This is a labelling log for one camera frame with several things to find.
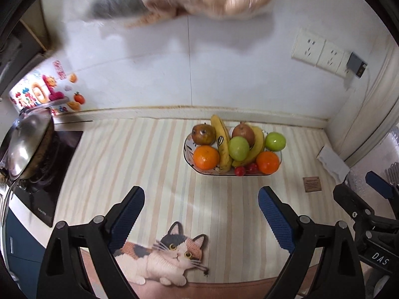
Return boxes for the orange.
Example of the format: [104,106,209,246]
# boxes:
[193,145,220,170]
[256,151,280,174]

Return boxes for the wooden cabinet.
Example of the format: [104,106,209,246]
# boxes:
[0,0,52,78]

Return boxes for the black cooktop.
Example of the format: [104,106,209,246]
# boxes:
[0,130,84,228]

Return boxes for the floral glass plate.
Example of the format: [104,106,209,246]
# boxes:
[183,121,284,176]

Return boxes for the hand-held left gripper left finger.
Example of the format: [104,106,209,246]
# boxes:
[37,186,146,299]

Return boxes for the grey plug-in charger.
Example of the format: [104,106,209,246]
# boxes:
[346,52,368,78]

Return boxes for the plain yellow banana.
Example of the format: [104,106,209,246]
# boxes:
[232,125,265,167]

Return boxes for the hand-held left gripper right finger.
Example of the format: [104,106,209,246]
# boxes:
[258,186,366,299]

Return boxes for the blue cabinet front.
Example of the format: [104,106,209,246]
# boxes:
[0,207,47,287]

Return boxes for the metal rack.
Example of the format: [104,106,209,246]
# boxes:
[385,166,399,188]

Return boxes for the green apple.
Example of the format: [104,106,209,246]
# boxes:
[228,136,250,160]
[265,132,287,152]

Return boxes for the white wall socket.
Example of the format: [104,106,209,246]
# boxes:
[291,28,326,67]
[316,39,350,77]

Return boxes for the pinkish red apple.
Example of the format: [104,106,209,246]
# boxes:
[231,121,256,144]

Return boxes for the wok with steel lid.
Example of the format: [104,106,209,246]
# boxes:
[0,106,55,181]

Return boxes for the colourful wall stickers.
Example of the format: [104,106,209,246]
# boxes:
[9,61,85,116]

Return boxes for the brownish red apple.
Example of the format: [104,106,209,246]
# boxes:
[191,124,216,146]

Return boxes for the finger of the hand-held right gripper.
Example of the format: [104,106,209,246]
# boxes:
[365,171,399,200]
[332,184,375,222]

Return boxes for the white charger cable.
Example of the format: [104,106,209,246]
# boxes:
[365,68,374,101]

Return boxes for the brown square tag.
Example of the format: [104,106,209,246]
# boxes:
[302,176,321,192]

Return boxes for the striped cat-print mat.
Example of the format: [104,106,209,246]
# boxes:
[54,117,353,299]

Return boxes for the white folded paper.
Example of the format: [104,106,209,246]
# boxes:
[317,144,351,184]

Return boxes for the banana with black sticker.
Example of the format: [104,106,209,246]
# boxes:
[210,114,234,172]

